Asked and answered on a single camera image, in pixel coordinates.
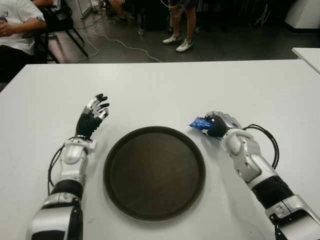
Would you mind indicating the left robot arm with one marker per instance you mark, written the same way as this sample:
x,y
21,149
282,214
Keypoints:
x,y
72,160

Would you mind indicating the round dark brown tray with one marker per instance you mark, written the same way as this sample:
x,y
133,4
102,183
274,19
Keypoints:
x,y
155,175

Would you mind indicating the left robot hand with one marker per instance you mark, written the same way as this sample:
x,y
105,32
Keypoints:
x,y
87,122

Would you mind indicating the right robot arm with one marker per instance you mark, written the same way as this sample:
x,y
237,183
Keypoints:
x,y
250,157

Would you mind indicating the black chair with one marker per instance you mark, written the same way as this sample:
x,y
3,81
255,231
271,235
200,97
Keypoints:
x,y
57,20

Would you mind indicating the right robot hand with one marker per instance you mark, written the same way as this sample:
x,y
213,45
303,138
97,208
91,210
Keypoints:
x,y
225,122

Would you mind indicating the white side table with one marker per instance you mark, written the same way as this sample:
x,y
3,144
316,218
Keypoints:
x,y
310,56

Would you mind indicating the seated person bare legs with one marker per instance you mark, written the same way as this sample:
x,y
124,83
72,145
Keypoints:
x,y
117,10

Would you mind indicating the seated person in white shirt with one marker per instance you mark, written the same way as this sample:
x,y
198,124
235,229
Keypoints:
x,y
17,25

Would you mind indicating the white pedestal with black base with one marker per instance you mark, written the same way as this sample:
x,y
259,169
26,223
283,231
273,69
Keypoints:
x,y
305,12

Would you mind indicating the blue Oreo cookie pack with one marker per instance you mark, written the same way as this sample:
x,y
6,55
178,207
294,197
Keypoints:
x,y
200,123

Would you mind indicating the person in white sneakers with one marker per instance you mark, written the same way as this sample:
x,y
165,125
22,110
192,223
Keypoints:
x,y
190,22

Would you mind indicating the white low cabinet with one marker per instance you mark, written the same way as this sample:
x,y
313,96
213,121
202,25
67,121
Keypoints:
x,y
80,7

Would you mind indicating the black wheeled furniture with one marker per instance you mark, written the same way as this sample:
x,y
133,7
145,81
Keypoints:
x,y
155,15

